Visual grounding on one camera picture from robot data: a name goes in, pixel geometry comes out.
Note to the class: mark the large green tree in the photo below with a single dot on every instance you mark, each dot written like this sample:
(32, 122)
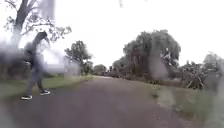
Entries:
(150, 53)

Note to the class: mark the bare-trunked tree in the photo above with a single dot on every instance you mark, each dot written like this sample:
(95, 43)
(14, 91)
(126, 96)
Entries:
(23, 16)

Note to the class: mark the person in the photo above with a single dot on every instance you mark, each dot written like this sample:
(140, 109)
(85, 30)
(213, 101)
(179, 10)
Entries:
(36, 63)

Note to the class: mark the grey asphalt road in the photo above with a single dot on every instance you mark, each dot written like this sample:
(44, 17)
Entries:
(100, 106)

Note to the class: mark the fallen branches pile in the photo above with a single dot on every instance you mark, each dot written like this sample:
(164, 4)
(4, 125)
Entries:
(196, 75)

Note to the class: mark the grass verge with weeds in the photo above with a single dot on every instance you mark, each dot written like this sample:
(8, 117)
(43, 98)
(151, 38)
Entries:
(190, 101)

